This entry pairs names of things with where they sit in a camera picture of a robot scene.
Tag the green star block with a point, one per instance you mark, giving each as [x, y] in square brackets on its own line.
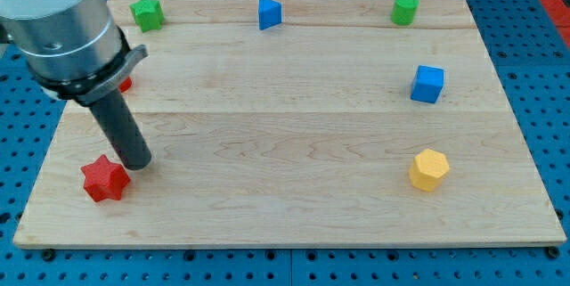
[147, 14]

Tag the blue triangle block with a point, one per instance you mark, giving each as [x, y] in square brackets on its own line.
[269, 13]

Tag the blue cube block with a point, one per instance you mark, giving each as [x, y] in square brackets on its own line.
[427, 84]

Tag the wooden board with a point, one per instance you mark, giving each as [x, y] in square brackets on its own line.
[300, 136]

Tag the grey flange mount plate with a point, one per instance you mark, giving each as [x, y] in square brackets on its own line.
[93, 87]

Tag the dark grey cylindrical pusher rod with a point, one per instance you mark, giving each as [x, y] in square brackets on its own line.
[117, 123]

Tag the green cylinder block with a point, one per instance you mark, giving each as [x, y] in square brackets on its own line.
[403, 12]

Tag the red star block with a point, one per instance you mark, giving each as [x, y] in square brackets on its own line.
[104, 180]

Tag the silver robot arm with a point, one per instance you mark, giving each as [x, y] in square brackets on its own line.
[75, 51]

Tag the red block behind arm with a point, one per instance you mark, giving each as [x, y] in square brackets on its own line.
[125, 85]

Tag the yellow hexagon block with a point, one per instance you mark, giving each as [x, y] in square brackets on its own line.
[428, 170]

